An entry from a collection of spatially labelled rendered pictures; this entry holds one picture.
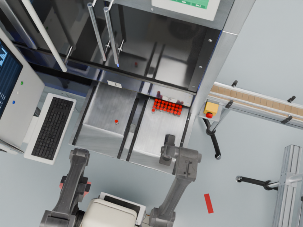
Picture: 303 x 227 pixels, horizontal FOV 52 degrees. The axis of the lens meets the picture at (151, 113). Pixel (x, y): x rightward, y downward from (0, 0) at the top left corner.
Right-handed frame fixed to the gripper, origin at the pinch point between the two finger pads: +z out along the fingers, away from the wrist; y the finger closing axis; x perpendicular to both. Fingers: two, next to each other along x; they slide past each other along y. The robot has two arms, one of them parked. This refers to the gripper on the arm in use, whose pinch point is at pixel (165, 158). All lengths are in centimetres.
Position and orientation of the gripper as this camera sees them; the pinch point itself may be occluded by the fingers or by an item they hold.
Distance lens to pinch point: 187.5
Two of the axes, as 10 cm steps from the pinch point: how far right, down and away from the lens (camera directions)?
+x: -9.6, -2.7, 0.8
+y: 2.8, -9.1, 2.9
